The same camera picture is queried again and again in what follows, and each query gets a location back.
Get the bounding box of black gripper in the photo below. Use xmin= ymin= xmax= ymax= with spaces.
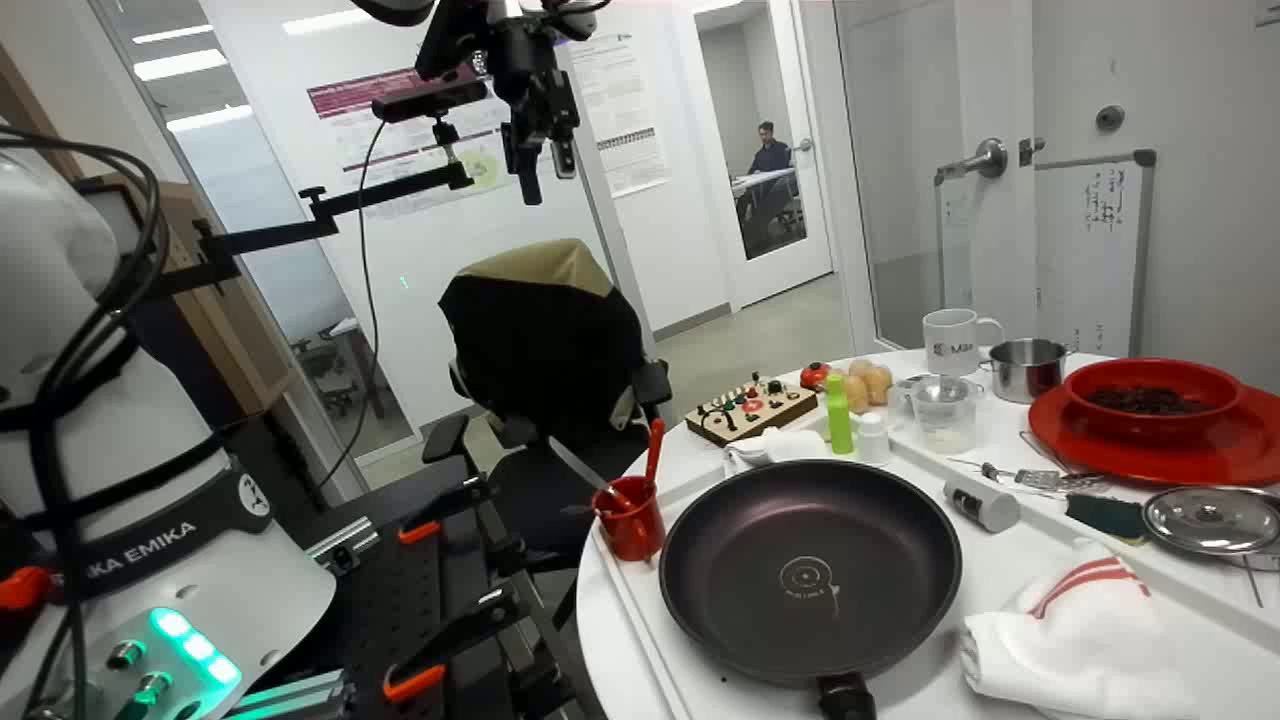
xmin=479 ymin=12 xmax=590 ymax=207

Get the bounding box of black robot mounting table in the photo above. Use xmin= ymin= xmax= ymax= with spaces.
xmin=266 ymin=425 xmax=603 ymax=720

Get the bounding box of plain white cloth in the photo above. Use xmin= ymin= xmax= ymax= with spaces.
xmin=723 ymin=429 xmax=837 ymax=473

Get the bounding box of black chair with tan cushion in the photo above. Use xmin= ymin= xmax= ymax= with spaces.
xmin=436 ymin=235 xmax=676 ymax=563

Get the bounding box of silver metal utensil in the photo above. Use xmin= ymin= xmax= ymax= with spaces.
xmin=975 ymin=461 xmax=1073 ymax=492

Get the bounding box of white mug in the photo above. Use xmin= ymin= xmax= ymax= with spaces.
xmin=921 ymin=306 xmax=1003 ymax=382

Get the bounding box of small framed whiteboard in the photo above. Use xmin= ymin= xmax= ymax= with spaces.
xmin=1032 ymin=147 xmax=1160 ymax=362

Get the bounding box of small steel pot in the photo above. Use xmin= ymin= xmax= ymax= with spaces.
xmin=983 ymin=338 xmax=1073 ymax=409

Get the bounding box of white grey cylinder gadget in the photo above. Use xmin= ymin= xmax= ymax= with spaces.
xmin=941 ymin=475 xmax=1025 ymax=537

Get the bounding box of dark nonstick frying pan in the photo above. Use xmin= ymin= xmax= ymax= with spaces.
xmin=657 ymin=455 xmax=970 ymax=720

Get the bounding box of green plastic bottle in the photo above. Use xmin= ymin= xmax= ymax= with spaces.
xmin=821 ymin=373 xmax=859 ymax=455

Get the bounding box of red plastic cup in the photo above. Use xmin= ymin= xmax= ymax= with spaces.
xmin=591 ymin=475 xmax=670 ymax=563

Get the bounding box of purple headed wall poster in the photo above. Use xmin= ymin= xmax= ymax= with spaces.
xmin=307 ymin=62 xmax=494 ymax=129

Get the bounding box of red plastic spoon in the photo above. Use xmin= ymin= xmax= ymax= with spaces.
xmin=640 ymin=415 xmax=674 ymax=492

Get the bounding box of silver door handle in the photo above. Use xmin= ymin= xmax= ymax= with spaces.
xmin=934 ymin=137 xmax=1011 ymax=189

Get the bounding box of person in dark jacket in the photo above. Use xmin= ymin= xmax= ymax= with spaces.
xmin=737 ymin=115 xmax=803 ymax=255

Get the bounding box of black stereo camera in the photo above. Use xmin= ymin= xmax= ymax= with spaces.
xmin=370 ymin=72 xmax=494 ymax=129

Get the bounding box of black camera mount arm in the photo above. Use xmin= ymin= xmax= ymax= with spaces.
xmin=198 ymin=115 xmax=477 ymax=273

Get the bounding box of wooden toy board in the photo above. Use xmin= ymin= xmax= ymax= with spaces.
xmin=684 ymin=373 xmax=821 ymax=454

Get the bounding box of red bowl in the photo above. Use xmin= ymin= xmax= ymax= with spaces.
xmin=1061 ymin=356 xmax=1254 ymax=432

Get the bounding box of white towel with red stripes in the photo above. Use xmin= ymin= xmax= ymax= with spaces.
xmin=958 ymin=556 xmax=1205 ymax=720

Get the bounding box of steel pot lid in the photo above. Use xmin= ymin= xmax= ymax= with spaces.
xmin=1136 ymin=483 xmax=1280 ymax=563

